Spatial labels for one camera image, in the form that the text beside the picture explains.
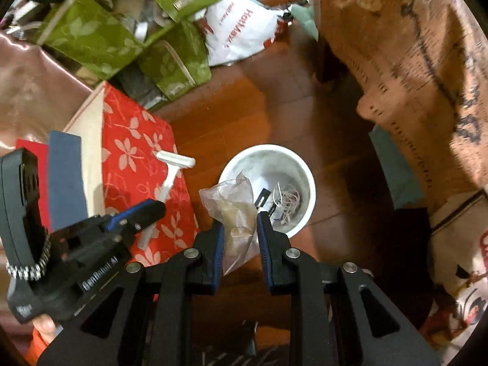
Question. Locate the cartoon print tote bag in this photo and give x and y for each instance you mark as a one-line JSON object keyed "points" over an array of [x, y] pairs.
{"points": [[457, 236]]}

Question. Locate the newspaper print blanket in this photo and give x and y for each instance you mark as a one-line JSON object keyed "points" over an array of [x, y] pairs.
{"points": [[400, 64]]}

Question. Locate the white plastic shopping bag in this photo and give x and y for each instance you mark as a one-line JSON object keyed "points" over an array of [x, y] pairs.
{"points": [[244, 26]]}

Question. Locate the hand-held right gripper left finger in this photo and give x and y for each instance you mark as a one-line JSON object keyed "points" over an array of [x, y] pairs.
{"points": [[218, 263]]}

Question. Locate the red book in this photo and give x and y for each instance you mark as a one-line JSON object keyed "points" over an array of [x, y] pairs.
{"points": [[40, 167]]}

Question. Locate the clear plastic bag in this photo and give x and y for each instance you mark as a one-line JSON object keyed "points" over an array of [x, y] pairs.
{"points": [[232, 213]]}

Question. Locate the white disposable razor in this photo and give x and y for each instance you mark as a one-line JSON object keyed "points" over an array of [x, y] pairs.
{"points": [[178, 160]]}

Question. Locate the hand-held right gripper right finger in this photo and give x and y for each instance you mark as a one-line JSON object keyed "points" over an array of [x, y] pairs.
{"points": [[263, 253]]}

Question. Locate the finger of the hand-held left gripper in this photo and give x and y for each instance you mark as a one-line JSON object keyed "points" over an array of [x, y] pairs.
{"points": [[145, 211]]}

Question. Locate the pink satin cloth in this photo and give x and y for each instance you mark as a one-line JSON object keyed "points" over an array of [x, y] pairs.
{"points": [[30, 84]]}

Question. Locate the white trash bin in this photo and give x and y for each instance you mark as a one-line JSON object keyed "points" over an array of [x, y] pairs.
{"points": [[305, 183]]}

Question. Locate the person's left hand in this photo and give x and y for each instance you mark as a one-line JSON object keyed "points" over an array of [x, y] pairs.
{"points": [[46, 327]]}

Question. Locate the blue book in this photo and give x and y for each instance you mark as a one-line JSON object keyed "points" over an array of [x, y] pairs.
{"points": [[68, 179]]}

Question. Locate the red flowered box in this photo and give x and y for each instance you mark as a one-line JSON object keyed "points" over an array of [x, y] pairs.
{"points": [[133, 141]]}

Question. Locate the teal bed sheet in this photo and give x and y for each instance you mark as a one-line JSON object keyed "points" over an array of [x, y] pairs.
{"points": [[396, 167]]}

